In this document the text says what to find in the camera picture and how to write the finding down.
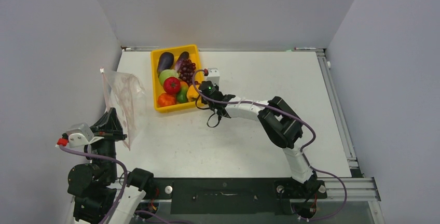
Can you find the orange pumpkin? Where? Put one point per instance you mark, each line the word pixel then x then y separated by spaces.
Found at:
pixel 165 100

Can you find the clear zip top bag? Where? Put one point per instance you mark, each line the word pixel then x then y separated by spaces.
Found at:
pixel 125 93

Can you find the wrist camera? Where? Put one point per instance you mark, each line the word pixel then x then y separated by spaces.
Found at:
pixel 78 135
pixel 212 75

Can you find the dark red grape bunch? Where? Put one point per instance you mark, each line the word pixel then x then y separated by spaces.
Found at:
pixel 187 71

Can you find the yellow plastic tray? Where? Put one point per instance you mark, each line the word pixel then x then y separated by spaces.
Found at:
pixel 158 89

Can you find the green orange mango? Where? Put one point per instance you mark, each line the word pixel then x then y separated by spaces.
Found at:
pixel 181 96

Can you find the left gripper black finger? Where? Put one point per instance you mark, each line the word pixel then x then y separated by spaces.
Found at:
pixel 114 123
pixel 104 124

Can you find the dark purple round eggplant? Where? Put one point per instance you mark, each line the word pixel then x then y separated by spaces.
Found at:
pixel 166 61

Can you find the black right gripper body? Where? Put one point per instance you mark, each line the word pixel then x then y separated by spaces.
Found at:
pixel 206 101

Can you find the marker pen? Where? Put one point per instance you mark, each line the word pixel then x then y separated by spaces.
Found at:
pixel 305 49

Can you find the yellow bell pepper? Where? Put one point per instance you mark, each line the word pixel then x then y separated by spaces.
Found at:
pixel 192 93

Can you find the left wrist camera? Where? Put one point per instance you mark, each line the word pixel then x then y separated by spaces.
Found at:
pixel 78 135

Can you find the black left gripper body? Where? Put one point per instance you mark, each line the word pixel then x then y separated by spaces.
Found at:
pixel 107 146

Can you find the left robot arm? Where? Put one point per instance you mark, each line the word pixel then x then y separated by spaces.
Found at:
pixel 104 190

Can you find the slim purple eggplant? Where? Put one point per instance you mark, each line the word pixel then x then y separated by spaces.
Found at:
pixel 183 58

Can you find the red tomato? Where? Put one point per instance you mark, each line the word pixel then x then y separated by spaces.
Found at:
pixel 172 85

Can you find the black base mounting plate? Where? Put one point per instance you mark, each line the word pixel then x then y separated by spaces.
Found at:
pixel 234 195

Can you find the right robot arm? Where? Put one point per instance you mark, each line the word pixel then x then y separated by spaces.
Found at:
pixel 281 124

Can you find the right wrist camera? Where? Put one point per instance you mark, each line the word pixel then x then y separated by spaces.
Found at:
pixel 212 75

